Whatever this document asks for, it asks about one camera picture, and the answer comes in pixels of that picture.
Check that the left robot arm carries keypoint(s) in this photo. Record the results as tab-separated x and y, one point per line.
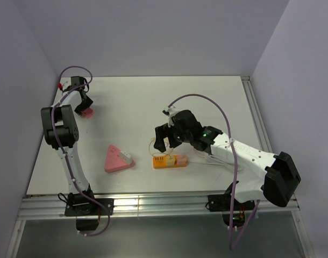
62	134

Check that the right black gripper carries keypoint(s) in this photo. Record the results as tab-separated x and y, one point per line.
163	131

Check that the yellow plug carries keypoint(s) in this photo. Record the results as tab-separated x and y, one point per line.
170	160

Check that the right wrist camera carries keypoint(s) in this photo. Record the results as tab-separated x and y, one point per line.
170	112

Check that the white square charger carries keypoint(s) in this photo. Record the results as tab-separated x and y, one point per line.
126	157

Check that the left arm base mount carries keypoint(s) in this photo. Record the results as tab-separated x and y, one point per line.
86	212

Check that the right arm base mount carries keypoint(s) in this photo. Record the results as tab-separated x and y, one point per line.
222	203

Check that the aluminium rail frame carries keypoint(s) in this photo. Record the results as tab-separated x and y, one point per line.
157	223

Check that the pink triangular power strip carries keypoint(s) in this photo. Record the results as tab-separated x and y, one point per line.
113	163

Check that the pink square charger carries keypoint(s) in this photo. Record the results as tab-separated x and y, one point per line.
87	113

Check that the orange power strip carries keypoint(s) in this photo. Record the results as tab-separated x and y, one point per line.
159	163

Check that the pink plug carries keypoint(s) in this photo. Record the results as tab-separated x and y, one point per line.
181	160

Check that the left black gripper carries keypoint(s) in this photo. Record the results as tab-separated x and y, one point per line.
88	104

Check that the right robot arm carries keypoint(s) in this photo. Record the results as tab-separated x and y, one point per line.
276	174

